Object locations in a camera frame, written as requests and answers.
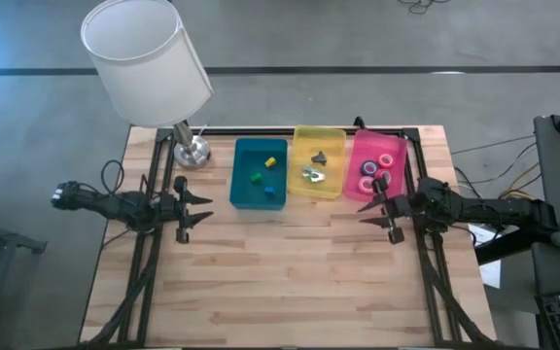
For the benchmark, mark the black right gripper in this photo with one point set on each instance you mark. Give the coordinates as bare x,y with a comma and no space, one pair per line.
401,206

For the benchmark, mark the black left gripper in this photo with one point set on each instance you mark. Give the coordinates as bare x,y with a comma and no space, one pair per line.
175,209

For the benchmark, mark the pink tape roll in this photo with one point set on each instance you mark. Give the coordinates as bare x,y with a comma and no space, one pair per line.
379,160
387,173
360,185

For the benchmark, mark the blue tape roll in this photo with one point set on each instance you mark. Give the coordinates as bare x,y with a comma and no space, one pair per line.
362,168

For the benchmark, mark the small green stapler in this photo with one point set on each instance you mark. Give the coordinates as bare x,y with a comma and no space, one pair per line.
256,178

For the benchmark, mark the small blue stapler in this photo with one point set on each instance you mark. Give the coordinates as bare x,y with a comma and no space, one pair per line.
269,191

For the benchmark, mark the black staple remover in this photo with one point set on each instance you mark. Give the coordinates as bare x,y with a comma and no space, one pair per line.
319,157

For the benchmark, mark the small yellow stapler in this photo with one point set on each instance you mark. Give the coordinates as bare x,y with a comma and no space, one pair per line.
270,162

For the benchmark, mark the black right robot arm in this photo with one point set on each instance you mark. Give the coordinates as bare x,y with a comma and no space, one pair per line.
494,211

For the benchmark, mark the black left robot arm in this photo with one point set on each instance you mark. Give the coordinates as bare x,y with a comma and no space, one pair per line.
115,204

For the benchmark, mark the pink plastic bin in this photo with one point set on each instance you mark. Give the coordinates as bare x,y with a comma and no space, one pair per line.
362,146

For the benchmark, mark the blue plastic bin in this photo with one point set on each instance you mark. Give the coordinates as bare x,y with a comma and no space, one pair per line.
248,155

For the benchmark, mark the yellow plastic bin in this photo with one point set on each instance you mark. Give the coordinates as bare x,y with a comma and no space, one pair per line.
309,141

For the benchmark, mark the white paper sheet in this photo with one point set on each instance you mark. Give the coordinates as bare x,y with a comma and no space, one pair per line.
491,272

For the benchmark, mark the silver lamp white shade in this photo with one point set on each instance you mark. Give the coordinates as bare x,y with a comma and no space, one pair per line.
144,63

